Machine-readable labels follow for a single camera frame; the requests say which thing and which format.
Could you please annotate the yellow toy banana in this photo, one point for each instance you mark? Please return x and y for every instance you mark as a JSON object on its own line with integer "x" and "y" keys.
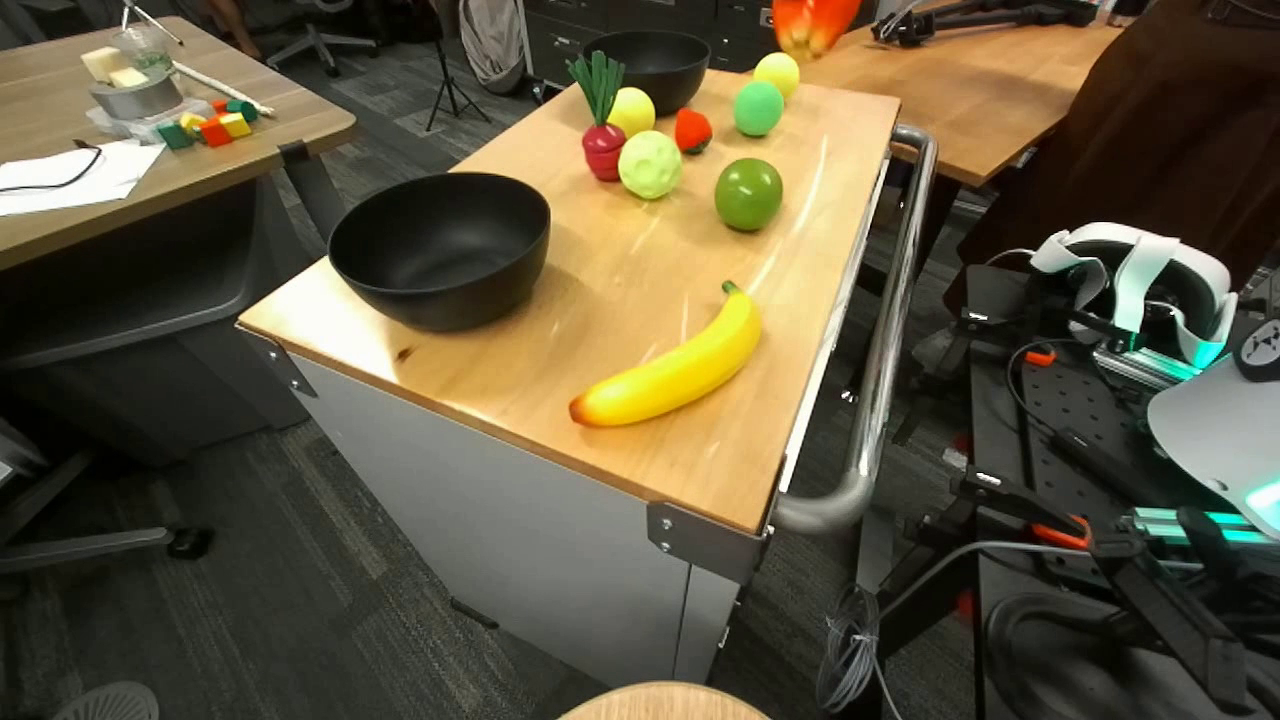
{"x": 675, "y": 374}

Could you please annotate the pale green round fruit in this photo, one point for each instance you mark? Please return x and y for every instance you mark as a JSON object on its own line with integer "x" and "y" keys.
{"x": 649, "y": 167}

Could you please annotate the red radish with green leaves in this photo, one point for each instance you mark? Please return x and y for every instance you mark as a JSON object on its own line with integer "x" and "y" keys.
{"x": 602, "y": 146}

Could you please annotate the green apple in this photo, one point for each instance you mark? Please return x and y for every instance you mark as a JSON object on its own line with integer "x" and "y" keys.
{"x": 748, "y": 192}

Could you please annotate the metal tool cart wooden top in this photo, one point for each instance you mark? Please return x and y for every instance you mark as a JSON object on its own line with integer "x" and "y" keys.
{"x": 532, "y": 534}

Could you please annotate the black bowl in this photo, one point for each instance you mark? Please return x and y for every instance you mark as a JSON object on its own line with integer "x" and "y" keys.
{"x": 662, "y": 75}
{"x": 440, "y": 254}

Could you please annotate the red toy strawberry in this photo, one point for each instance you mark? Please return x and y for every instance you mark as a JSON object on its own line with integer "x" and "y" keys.
{"x": 693, "y": 129}

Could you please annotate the small yellow toy lemon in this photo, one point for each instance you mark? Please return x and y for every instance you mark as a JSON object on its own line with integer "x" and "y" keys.
{"x": 633, "y": 111}

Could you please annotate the green round toy fruit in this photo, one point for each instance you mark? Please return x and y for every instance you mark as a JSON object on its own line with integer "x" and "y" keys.
{"x": 759, "y": 111}

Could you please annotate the large yellow round fruit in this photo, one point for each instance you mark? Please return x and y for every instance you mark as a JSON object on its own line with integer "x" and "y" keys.
{"x": 778, "y": 69}

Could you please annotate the round wooden stool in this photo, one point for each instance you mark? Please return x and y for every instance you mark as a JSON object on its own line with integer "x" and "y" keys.
{"x": 664, "y": 701}

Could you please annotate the black floor tripod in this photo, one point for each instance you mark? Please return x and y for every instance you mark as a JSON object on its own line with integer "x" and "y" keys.
{"x": 450, "y": 75}

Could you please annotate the white mesh cloth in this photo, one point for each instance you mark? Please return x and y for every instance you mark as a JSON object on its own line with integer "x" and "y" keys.
{"x": 495, "y": 40}

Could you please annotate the black breadboard table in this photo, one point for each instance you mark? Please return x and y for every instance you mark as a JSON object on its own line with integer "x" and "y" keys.
{"x": 1064, "y": 443}

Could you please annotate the wooden table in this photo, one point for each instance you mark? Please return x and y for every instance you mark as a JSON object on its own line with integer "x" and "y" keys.
{"x": 973, "y": 83}

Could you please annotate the yellow toy block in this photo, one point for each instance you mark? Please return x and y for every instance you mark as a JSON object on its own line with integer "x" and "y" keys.
{"x": 236, "y": 126}

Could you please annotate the red toy block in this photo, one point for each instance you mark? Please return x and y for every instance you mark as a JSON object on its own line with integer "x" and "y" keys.
{"x": 212, "y": 133}

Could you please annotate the white VR headset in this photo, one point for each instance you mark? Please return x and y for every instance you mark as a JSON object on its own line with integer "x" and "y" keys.
{"x": 1133, "y": 295}

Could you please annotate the white stick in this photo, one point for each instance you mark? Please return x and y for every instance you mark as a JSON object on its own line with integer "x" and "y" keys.
{"x": 223, "y": 91}

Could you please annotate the green toy block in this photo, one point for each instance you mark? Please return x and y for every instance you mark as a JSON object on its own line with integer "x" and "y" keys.
{"x": 173, "y": 133}

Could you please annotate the black office chair base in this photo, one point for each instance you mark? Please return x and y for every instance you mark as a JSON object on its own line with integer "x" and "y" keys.
{"x": 94, "y": 542}

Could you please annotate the clear plastic container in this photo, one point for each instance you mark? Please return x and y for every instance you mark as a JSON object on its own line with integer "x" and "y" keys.
{"x": 132, "y": 76}

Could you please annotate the dark brown chair back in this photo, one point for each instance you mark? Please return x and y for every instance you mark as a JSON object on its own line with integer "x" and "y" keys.
{"x": 1174, "y": 120}

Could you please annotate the white paper sheets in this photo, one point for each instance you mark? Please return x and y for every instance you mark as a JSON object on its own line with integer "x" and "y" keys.
{"x": 67, "y": 181}

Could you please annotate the wooden office desk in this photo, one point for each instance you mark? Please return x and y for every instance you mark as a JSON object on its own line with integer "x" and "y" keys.
{"x": 55, "y": 94}

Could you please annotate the grey chair seat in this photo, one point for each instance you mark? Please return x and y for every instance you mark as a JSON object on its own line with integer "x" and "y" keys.
{"x": 84, "y": 701}

